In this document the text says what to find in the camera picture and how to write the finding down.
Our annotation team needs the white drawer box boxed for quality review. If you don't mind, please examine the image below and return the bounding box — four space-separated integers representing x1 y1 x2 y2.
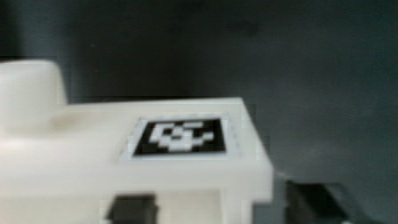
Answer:
0 60 273 224

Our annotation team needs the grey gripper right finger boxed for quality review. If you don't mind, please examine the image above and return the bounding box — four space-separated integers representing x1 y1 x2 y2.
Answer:
284 181 353 224

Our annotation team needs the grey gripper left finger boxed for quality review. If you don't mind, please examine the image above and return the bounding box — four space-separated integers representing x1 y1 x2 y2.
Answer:
106 194 158 224

